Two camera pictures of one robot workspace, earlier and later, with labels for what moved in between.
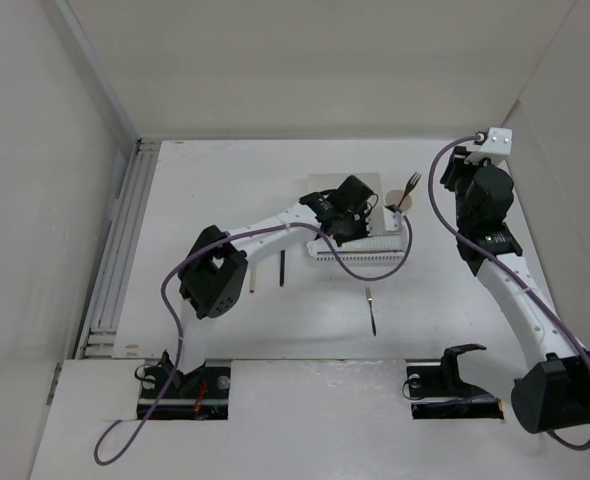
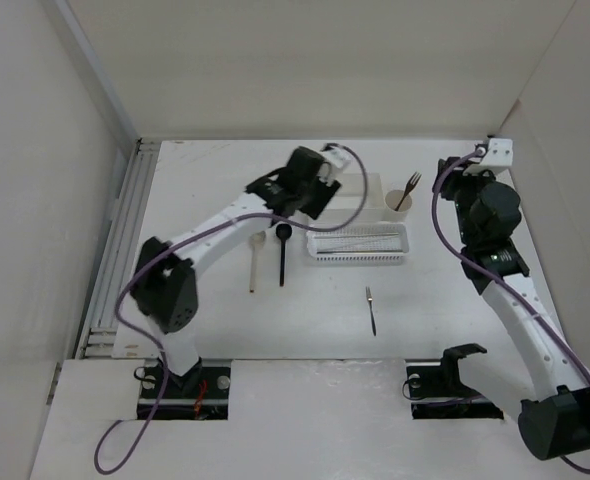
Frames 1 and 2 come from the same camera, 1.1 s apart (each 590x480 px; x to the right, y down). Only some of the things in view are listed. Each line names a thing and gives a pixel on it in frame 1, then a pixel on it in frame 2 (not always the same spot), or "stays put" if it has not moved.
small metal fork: [370, 299] stays put
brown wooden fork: [413, 180] stays put
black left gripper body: [356, 224] -> [314, 198]
